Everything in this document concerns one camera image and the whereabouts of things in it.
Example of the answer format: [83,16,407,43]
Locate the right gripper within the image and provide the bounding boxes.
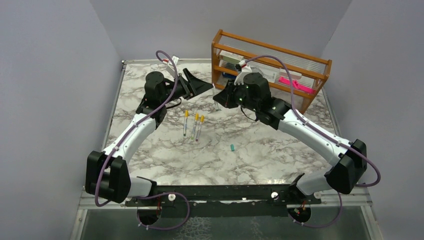
[214,78,259,113]

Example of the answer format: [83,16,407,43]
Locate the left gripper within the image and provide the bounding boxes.
[160,68,213,105]

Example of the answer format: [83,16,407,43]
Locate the grey pen green end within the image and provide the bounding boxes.
[211,83,221,112]

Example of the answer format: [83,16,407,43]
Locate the grey pen teal end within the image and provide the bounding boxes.
[190,113,199,140]

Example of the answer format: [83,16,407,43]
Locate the grey pen purple end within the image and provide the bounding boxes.
[195,115,205,142]

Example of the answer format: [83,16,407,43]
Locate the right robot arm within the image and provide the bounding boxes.
[213,73,368,204]

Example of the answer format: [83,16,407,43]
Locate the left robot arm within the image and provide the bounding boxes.
[85,68,213,206]

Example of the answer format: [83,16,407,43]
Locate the blue flat box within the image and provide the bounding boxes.
[221,72,237,80]

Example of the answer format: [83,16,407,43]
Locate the orange wooden shelf rack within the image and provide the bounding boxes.
[211,29,333,114]

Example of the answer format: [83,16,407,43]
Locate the white green box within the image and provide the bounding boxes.
[219,50,244,65]

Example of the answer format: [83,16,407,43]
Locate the white printed card package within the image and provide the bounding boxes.
[248,62,279,83]

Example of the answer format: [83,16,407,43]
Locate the pink plastic tool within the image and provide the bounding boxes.
[278,76,315,94]

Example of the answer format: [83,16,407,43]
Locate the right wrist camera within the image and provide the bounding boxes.
[234,60,253,85]

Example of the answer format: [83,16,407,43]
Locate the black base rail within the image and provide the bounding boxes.
[125,184,322,218]

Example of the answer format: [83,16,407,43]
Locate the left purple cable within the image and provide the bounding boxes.
[94,50,191,231]

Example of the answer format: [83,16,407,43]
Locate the purple cable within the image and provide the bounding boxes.
[245,54,382,229]
[94,50,191,231]

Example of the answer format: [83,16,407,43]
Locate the aluminium frame rail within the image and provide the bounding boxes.
[78,184,373,210]

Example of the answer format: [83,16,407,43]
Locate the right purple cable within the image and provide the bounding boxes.
[245,54,382,229]

